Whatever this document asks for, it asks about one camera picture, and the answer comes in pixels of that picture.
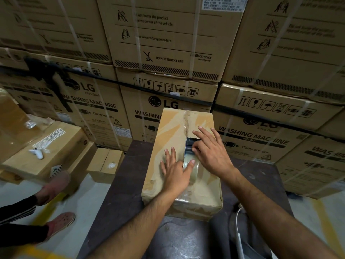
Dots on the person's left hand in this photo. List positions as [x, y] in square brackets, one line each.
[175, 180]

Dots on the person's right hand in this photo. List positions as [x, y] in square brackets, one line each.
[215, 159]

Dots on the blue tape dispenser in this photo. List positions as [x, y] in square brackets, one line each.
[188, 144]

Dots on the brown taped cardboard box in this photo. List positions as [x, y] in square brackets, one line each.
[172, 126]

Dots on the person's left forearm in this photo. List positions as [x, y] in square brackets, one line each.
[134, 229]

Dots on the person's right forearm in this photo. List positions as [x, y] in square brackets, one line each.
[269, 213]

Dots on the small plain cardboard box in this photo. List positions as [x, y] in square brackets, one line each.
[97, 164]

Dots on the cardboard box with arrow label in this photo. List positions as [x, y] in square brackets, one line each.
[81, 164]

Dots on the cardboard box with zigzag print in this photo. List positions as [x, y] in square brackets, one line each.
[62, 151]

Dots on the plain brown cardboard box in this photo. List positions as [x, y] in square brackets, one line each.
[13, 126]

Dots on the white VR headset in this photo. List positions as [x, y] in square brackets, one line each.
[240, 207]

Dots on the stack of large printed cartons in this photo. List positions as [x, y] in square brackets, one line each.
[167, 29]

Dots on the white handheld controller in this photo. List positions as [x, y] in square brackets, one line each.
[39, 154]

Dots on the clear plastic bag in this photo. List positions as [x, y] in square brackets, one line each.
[32, 124]

